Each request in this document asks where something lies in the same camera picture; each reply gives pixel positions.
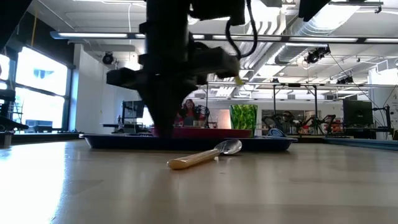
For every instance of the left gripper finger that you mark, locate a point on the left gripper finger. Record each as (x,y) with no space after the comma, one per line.
(157,102)
(174,102)

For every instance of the pink plastic plate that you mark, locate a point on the pink plastic plate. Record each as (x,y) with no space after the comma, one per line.
(211,133)

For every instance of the green faceted plastic cup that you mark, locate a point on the green faceted plastic cup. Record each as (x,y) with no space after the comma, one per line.
(244,119)

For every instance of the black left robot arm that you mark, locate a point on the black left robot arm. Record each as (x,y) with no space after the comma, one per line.
(168,21)

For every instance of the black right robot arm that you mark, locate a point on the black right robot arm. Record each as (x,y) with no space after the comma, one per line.
(312,7)

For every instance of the blue plastic tray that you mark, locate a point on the blue plastic tray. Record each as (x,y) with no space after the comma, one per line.
(258,144)

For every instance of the person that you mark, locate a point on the person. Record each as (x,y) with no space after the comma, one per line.
(188,113)

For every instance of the black computer monitor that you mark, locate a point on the black computer monitor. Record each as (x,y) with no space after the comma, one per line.
(132,109)
(357,113)

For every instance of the background robot arms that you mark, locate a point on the background robot arms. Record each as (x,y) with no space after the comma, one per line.
(289,121)
(203,113)

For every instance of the black ceiling spotlight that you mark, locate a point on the black ceiling spotlight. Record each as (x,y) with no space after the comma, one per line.
(108,58)

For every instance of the blue grey rounded object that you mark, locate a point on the blue grey rounded object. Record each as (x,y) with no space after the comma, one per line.
(276,133)

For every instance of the overhead light bar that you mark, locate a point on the overhead light bar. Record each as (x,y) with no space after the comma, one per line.
(280,38)

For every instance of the black equipment stand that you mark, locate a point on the black equipment stand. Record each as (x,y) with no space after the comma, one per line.
(4,109)

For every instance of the blue flat panel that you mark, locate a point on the blue flat panel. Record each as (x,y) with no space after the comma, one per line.
(367,143)

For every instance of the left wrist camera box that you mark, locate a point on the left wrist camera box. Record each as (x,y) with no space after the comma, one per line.
(217,11)

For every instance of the silver ventilation duct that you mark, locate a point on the silver ventilation duct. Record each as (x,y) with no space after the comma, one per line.
(298,31)

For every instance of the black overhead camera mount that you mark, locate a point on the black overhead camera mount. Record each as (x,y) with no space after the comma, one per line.
(317,54)

